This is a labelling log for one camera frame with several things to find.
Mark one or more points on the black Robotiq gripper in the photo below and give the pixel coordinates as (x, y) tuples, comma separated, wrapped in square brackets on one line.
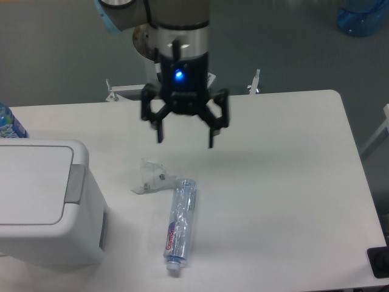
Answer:
[(183, 85)]

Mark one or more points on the white push-lid trash can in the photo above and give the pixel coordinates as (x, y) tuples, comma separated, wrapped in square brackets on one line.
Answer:
[(53, 212)]

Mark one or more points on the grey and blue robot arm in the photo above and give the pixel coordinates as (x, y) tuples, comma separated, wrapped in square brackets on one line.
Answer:
[(181, 51)]

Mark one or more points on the metal levelling foot bolt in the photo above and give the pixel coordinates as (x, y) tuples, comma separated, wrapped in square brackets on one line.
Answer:
[(254, 88)]

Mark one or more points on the crumpled clear plastic wrapper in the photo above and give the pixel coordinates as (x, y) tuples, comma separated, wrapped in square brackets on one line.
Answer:
[(155, 177)]

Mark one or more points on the empty clear plastic bottle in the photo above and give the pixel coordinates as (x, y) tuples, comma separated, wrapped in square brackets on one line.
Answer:
[(177, 245)]

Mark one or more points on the blue labelled bottle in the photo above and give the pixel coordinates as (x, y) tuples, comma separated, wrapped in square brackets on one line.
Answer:
[(10, 125)]

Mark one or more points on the large blue water jug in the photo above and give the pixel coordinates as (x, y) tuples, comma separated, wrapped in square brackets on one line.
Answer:
[(361, 18)]

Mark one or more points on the black device at table edge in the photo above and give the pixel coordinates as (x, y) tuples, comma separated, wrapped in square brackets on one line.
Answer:
[(378, 258)]

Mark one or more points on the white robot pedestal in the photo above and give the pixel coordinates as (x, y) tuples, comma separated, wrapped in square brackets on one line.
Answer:
[(152, 69)]

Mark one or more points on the white pedestal foot bracket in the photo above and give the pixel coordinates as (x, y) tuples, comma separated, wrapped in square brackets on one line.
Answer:
[(130, 92)]

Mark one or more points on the white frame at right edge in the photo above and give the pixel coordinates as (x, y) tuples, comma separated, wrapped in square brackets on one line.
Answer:
[(377, 138)]

